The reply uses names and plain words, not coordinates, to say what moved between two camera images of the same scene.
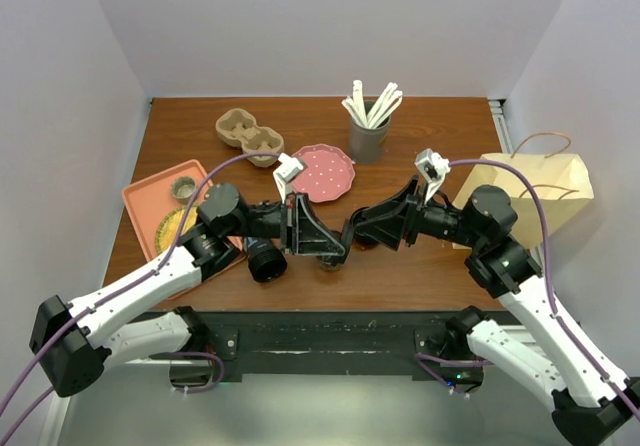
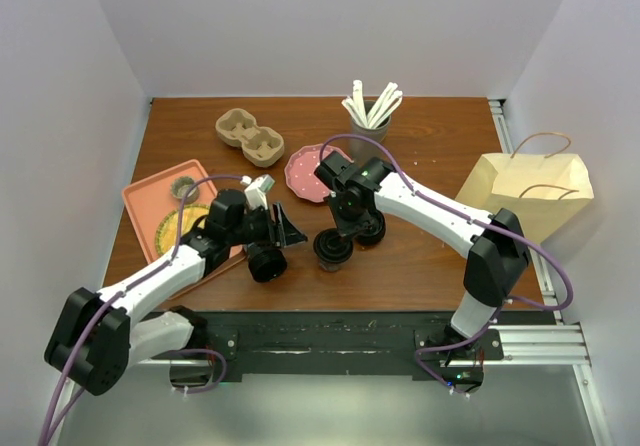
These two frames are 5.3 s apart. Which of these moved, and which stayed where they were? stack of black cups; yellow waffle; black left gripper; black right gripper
Moved: black left gripper; black right gripper
Stayed: yellow waffle; stack of black cups
